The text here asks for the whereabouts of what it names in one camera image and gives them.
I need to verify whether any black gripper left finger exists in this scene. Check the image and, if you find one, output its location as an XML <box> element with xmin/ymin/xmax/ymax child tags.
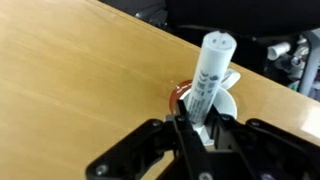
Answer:
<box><xmin>85</xmin><ymin>99</ymin><xmax>214</xmax><ymax>180</ymax></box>

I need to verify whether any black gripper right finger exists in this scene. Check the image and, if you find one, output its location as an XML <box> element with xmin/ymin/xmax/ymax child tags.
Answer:
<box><xmin>206</xmin><ymin>105</ymin><xmax>320</xmax><ymax>180</ymax></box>

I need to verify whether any white marker pen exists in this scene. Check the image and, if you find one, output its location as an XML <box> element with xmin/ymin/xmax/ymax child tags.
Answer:
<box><xmin>185</xmin><ymin>29</ymin><xmax>238</xmax><ymax>127</ymax></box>

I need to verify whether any white mug with red print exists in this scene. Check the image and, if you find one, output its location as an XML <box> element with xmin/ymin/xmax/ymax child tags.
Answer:
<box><xmin>169</xmin><ymin>68</ymin><xmax>242</xmax><ymax>148</ymax></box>

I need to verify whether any small white paper cup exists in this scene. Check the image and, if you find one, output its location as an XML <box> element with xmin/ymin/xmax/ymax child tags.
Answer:
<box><xmin>266</xmin><ymin>41</ymin><xmax>292</xmax><ymax>62</ymax></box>

